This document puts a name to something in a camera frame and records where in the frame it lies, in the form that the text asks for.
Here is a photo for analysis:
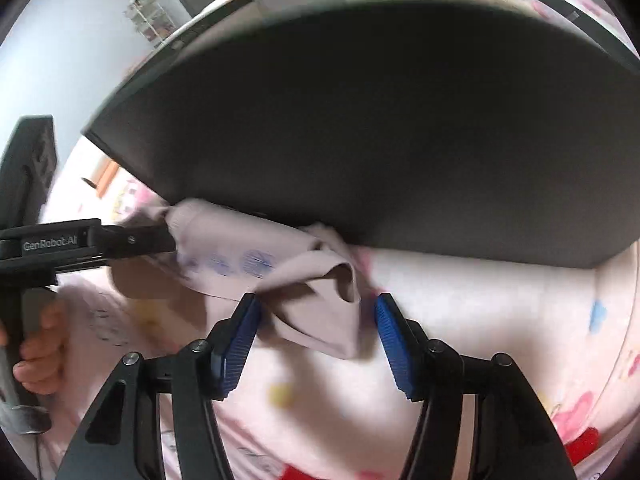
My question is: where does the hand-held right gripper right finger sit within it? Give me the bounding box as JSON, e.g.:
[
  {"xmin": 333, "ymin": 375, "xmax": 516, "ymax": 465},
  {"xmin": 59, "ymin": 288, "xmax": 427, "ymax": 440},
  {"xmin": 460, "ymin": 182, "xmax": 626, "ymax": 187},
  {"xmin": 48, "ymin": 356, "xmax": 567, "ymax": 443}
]
[{"xmin": 372, "ymin": 292, "xmax": 581, "ymax": 480}]

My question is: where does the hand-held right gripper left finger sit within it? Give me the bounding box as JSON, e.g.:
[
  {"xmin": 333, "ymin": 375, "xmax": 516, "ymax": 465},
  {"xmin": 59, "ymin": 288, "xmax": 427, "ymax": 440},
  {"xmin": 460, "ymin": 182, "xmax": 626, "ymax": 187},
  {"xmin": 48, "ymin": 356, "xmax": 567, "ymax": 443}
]
[{"xmin": 56, "ymin": 292, "xmax": 262, "ymax": 480}]

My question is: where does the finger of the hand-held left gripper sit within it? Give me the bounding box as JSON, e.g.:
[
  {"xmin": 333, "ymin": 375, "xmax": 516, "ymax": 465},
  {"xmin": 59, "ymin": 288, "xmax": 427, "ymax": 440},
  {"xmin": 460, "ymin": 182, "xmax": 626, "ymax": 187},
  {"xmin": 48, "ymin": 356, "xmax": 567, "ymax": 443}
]
[{"xmin": 100, "ymin": 224, "xmax": 177, "ymax": 257}]

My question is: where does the mauve garment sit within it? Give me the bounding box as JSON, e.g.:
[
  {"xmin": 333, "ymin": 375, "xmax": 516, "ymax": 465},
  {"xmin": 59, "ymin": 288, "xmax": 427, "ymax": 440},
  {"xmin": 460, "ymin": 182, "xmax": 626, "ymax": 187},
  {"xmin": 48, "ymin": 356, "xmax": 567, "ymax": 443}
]
[{"xmin": 112, "ymin": 197, "xmax": 372, "ymax": 361}]

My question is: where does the black storage box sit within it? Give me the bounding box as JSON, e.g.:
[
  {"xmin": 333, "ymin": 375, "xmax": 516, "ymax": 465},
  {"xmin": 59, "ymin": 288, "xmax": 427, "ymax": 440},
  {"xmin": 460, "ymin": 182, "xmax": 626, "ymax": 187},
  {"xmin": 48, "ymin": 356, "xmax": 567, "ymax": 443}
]
[{"xmin": 82, "ymin": 0, "xmax": 640, "ymax": 270}]

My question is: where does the person's left hand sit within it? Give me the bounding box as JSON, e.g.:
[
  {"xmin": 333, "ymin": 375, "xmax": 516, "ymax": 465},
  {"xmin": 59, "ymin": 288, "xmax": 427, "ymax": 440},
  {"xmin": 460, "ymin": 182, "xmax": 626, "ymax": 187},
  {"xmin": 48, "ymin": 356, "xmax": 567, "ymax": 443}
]
[{"xmin": 12, "ymin": 300, "xmax": 69, "ymax": 396}]

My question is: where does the pink printed blanket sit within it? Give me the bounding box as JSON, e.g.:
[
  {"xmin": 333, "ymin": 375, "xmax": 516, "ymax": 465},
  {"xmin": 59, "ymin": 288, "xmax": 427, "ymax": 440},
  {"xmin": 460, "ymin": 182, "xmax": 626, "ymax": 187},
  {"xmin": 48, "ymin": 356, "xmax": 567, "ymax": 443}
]
[{"xmin": 37, "ymin": 0, "xmax": 640, "ymax": 480}]

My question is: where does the white shelf rack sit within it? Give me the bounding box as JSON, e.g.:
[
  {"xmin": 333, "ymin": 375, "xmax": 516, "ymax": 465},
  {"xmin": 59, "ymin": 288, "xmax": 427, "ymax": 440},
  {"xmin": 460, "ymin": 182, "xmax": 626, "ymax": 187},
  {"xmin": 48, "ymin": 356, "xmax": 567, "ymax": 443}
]
[{"xmin": 125, "ymin": 0, "xmax": 177, "ymax": 50}]

